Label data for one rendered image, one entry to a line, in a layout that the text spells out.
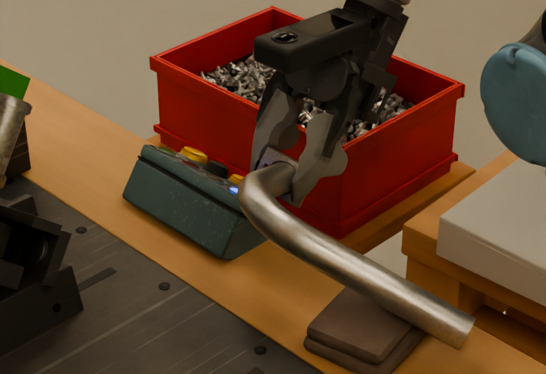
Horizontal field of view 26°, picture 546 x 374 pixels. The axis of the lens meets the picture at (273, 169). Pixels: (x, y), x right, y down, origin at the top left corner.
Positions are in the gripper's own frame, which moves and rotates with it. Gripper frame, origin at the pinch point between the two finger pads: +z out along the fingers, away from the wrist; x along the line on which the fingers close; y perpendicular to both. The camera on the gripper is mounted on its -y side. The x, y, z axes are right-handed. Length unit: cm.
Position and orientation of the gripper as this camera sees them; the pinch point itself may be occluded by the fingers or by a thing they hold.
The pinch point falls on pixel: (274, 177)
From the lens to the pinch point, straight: 114.7
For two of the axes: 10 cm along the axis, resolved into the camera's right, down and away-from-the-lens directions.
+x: -7.1, -3.7, 6.0
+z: -4.1, 9.1, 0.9
